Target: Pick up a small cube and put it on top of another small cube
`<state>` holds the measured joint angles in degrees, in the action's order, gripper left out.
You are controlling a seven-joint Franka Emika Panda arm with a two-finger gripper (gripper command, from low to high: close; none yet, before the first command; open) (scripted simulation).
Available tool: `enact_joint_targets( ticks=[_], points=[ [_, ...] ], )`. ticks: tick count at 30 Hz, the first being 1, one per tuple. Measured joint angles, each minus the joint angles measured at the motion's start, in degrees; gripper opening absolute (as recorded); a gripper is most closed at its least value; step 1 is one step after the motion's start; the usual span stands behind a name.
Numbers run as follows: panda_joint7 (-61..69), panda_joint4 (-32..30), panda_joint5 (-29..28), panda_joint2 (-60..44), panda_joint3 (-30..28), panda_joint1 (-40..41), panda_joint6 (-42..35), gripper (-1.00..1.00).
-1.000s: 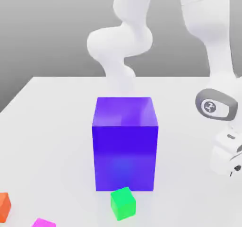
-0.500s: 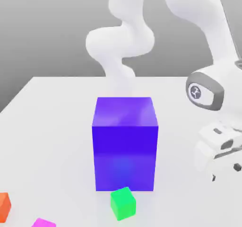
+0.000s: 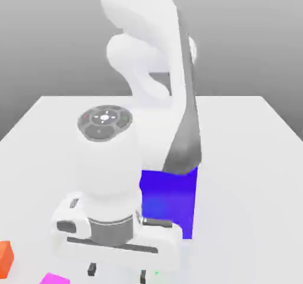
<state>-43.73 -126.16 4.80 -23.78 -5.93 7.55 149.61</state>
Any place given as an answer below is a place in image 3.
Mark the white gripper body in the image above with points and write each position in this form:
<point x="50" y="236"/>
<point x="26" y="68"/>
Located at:
<point x="163" y="241"/>

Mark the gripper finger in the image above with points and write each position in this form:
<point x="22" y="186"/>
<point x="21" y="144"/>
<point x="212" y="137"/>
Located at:
<point x="143" y="277"/>
<point x="91" y="269"/>

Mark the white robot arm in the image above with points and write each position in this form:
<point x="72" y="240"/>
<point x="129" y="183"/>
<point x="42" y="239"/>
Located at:
<point x="113" y="170"/>

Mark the small magenta cube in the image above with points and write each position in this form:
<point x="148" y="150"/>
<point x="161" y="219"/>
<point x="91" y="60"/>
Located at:
<point x="55" y="279"/>

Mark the small orange cube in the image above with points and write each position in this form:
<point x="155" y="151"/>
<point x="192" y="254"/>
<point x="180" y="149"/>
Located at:
<point x="6" y="258"/>

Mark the large blue box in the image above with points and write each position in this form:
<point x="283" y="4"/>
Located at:
<point x="168" y="198"/>

